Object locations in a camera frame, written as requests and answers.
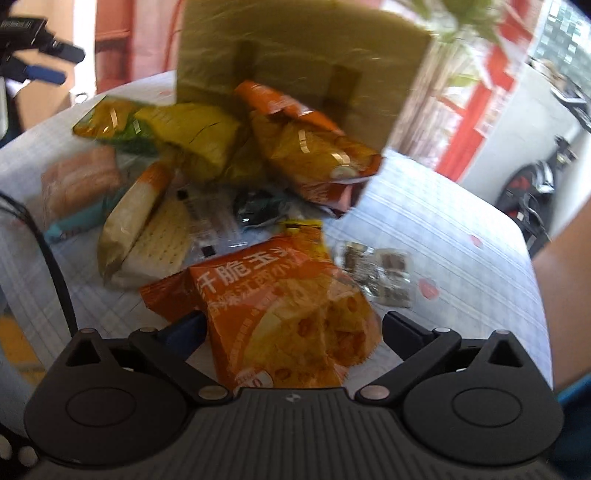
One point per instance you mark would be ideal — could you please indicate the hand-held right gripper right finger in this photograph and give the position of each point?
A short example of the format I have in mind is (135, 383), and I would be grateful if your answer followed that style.
(397, 332)

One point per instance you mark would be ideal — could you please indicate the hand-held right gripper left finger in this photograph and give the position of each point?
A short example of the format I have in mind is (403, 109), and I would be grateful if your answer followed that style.
(187, 334)

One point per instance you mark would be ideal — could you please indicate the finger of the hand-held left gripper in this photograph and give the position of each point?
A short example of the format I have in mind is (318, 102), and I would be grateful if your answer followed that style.
(44, 74)
(64, 51)

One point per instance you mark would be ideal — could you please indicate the clear cracker packet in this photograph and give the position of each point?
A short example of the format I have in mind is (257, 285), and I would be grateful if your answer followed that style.
(159, 244)

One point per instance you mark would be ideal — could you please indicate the orange corn snack bag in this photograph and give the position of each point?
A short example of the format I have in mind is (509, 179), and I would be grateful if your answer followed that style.
(286, 323)

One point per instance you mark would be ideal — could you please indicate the small yellow packet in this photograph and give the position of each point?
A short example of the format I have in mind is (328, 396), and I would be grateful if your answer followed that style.
(302, 226)

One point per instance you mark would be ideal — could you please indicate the cardboard box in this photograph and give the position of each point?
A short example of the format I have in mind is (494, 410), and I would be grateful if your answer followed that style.
(300, 37)

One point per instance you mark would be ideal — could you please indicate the clear brown candy packets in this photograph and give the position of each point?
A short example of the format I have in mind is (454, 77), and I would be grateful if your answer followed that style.
(383, 272)

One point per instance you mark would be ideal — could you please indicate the pink sausage packet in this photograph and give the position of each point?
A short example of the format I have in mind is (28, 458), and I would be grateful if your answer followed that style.
(78, 180)

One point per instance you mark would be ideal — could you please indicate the clear plastic wrapper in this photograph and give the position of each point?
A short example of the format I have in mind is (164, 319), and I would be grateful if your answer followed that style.
(207, 221)

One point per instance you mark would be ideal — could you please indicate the checked tablecloth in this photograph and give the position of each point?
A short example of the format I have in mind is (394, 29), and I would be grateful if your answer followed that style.
(438, 221)

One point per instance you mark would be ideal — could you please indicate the beige orange-tipped snack packet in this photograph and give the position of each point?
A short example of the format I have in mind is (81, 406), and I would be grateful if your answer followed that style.
(129, 217)

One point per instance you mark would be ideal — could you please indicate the dark crumpled wrapper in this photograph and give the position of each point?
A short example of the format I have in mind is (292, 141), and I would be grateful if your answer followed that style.
(258, 207)

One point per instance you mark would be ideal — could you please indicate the teal packet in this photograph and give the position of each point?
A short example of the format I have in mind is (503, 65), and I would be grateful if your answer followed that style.
(74, 221)

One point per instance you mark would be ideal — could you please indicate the yellow green snack bag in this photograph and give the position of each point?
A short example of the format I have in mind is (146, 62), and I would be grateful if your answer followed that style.
(194, 134)

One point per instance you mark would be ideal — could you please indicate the black scooter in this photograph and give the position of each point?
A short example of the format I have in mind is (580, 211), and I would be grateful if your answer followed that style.
(526, 194)

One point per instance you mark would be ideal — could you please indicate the orange chip bag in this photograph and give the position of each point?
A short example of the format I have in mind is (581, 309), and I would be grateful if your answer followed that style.
(300, 143)

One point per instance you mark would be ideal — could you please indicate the potted plant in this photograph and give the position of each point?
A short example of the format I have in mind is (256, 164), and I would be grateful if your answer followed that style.
(466, 18)

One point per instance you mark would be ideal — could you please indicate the window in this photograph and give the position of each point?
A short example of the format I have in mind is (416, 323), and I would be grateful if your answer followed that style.
(563, 27)

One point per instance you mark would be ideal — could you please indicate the red door frame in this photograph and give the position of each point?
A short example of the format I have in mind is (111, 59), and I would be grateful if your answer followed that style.
(461, 152)

